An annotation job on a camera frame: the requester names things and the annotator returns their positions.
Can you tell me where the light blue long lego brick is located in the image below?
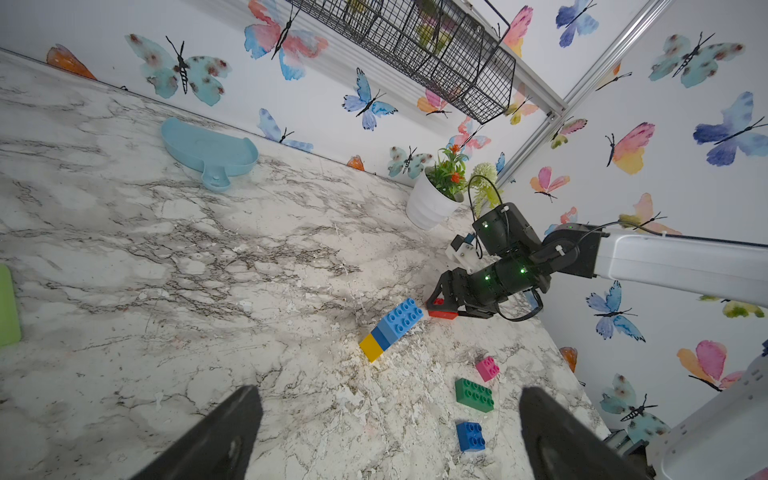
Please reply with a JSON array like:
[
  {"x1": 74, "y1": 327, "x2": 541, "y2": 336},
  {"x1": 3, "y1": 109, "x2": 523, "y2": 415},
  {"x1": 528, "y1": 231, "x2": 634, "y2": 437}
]
[{"x1": 379, "y1": 298, "x2": 424, "y2": 343}]

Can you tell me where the green lego brick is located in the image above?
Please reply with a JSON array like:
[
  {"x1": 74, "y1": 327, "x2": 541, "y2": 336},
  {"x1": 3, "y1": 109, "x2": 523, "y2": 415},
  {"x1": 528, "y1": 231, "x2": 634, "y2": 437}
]
[{"x1": 455, "y1": 378, "x2": 495, "y2": 413}]

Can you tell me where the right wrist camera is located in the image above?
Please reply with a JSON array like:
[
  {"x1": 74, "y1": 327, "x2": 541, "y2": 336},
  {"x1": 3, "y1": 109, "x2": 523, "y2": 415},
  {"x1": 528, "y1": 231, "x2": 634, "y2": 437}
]
[{"x1": 446, "y1": 233, "x2": 480, "y2": 270}]

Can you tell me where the black wire wall basket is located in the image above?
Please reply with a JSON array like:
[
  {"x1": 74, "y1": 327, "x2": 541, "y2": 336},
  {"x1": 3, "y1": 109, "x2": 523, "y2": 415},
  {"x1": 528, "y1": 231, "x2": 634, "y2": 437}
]
[{"x1": 291, "y1": 0, "x2": 517, "y2": 124}]

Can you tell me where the red lego brick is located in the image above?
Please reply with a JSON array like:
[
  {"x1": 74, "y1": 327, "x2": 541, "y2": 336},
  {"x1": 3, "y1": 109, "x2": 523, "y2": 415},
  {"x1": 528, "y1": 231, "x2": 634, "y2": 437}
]
[{"x1": 428, "y1": 298, "x2": 458, "y2": 320}]

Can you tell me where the yellow small lego brick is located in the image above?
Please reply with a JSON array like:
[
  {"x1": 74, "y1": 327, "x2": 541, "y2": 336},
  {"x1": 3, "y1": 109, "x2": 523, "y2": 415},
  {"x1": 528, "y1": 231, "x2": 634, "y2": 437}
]
[{"x1": 359, "y1": 334, "x2": 383, "y2": 363}]

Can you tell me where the teal hand mirror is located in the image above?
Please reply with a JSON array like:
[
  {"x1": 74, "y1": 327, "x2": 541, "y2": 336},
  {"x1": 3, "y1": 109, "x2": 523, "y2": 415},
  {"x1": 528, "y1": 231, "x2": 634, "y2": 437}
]
[{"x1": 160, "y1": 118, "x2": 259, "y2": 193}]

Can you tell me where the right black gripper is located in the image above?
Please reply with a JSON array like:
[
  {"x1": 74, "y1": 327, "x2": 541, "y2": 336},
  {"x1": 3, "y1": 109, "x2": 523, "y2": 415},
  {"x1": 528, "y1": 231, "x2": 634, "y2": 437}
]
[{"x1": 426, "y1": 203, "x2": 549, "y2": 321}]

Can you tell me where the potted plant white pot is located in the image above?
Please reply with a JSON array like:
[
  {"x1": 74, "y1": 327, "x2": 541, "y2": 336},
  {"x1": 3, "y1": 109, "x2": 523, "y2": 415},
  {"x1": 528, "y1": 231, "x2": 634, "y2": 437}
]
[{"x1": 405, "y1": 143, "x2": 505, "y2": 232}]

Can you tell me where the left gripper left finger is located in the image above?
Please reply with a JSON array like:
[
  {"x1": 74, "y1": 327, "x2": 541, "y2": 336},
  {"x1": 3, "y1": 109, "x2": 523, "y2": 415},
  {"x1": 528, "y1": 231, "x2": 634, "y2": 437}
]
[{"x1": 133, "y1": 385, "x2": 263, "y2": 480}]

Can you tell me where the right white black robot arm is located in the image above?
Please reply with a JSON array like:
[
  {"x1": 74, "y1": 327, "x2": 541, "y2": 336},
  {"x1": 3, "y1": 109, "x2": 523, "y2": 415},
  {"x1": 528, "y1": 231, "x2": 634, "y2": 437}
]
[{"x1": 426, "y1": 203, "x2": 767, "y2": 479}]

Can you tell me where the blue small lego brick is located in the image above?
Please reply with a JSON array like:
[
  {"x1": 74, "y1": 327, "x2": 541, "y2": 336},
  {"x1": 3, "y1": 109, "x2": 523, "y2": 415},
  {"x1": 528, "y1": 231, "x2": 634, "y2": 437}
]
[{"x1": 456, "y1": 422, "x2": 486, "y2": 452}]

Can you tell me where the pink small lego brick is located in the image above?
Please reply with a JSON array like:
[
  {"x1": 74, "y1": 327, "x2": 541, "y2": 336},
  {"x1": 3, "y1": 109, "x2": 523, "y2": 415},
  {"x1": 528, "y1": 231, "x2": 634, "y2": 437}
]
[{"x1": 475, "y1": 356, "x2": 500, "y2": 382}]

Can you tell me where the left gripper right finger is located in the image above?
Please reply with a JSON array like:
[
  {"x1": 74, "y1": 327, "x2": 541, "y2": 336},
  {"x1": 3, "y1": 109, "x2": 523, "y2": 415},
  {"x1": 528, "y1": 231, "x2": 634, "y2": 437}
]
[{"x1": 519, "y1": 387, "x2": 647, "y2": 480}]

